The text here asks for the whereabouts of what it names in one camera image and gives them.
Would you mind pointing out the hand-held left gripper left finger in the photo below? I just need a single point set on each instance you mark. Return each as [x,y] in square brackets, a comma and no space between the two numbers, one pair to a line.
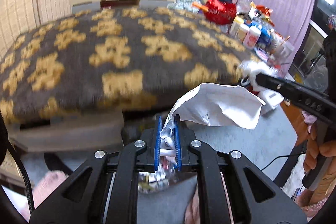
[158,142]

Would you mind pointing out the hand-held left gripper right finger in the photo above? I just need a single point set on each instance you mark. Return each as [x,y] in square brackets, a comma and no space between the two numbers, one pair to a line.
[178,142]

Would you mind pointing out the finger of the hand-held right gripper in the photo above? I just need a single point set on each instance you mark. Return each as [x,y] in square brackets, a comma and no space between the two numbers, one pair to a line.
[275,85]

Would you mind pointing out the clear plastic bag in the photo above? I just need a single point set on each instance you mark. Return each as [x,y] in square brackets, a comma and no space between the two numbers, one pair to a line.
[249,67]

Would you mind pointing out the black trash bin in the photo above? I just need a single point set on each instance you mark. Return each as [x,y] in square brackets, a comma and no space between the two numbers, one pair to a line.
[157,180]

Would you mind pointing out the white paper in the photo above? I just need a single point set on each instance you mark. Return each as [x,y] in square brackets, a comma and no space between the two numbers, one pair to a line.
[223,106]

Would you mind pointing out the person's right hand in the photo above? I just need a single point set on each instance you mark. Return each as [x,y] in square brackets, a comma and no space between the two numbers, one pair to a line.
[328,150]

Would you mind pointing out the white box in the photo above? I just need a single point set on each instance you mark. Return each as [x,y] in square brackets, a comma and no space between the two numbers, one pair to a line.
[271,102]

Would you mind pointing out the blue package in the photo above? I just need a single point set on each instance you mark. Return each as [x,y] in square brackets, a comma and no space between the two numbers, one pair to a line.
[266,37]

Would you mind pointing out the white bottle red label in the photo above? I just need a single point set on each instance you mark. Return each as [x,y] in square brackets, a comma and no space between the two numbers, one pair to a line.
[251,37]

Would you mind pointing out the red shiny bag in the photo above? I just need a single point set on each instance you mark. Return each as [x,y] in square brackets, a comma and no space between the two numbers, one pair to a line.
[220,11]

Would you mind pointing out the grey bed base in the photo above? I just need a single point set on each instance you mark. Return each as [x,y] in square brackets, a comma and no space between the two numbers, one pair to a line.
[65,132]

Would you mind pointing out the brown bear print blanket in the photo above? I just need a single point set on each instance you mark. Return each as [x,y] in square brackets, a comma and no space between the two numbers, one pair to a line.
[105,61]

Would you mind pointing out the orange tube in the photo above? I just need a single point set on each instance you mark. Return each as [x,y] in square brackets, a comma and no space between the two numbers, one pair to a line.
[199,5]

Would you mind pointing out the floral cloth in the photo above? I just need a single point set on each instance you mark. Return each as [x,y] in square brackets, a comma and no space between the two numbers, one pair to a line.
[185,3]

